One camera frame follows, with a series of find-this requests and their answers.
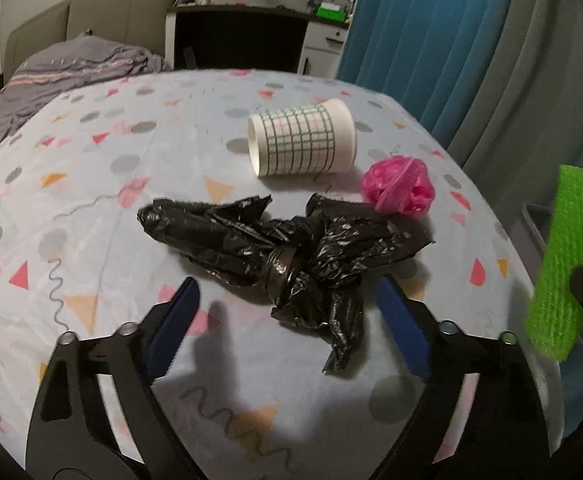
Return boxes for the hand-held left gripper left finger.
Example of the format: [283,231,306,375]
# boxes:
[26,276,207,480]

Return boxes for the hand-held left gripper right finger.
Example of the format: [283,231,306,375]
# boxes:
[371,276,555,480]

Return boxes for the green cloth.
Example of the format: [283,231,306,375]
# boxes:
[525,164,583,361]

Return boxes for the dark plastic trash bin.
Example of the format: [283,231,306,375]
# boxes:
[521,202,557,261]

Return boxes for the black plastic bag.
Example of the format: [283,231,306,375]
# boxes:
[136,194,432,373]

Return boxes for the pink plastic bag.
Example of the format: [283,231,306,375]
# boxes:
[361,156,435,220]

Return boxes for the printed tablecloth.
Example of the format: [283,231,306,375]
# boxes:
[0,69,567,480]

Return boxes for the grey curtain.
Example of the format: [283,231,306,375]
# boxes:
[446,0,583,196]

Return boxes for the white grid paper cup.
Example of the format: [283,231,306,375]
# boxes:
[248,99,357,178]

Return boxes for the bed with grey blanket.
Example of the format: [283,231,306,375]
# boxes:
[0,30,172,171]

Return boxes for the dark desk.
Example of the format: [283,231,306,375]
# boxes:
[164,0,357,73]

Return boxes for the white drawer cabinet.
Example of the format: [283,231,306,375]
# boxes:
[299,20,352,78]

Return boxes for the grey bed headboard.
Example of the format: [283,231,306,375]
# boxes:
[4,0,195,63]

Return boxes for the green box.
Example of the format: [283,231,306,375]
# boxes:
[315,2,345,21]

